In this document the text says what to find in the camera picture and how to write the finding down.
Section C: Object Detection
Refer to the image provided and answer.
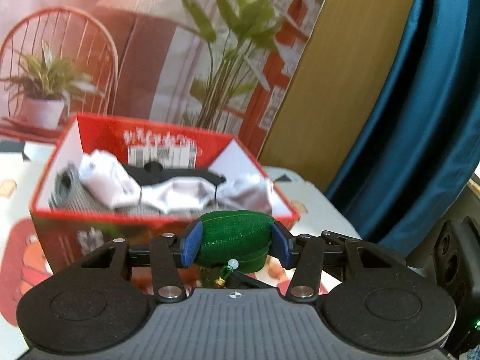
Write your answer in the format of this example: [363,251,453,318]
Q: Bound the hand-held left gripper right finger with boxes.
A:
[270,223,407,304]

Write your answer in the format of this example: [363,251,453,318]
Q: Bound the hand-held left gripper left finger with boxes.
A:
[79,219,205,304]

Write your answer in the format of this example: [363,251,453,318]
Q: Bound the green sachet pouch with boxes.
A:
[195,210,276,289]

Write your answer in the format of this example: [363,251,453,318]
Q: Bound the white cloth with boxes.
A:
[78,149,142,208]
[140,174,276,216]

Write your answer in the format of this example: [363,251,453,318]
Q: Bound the black eye mask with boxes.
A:
[124,160,227,187]

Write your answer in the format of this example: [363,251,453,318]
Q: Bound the grey towel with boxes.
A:
[49,163,169,216]

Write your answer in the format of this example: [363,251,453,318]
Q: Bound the red cardboard box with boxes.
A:
[29,114,301,274]

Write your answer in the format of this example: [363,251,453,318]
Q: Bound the blue curtain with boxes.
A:
[324,0,480,256]

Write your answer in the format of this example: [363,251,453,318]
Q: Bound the yellow wooden board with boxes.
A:
[257,0,424,192]

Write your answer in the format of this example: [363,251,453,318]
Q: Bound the printed room scene backdrop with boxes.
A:
[0,0,338,158]

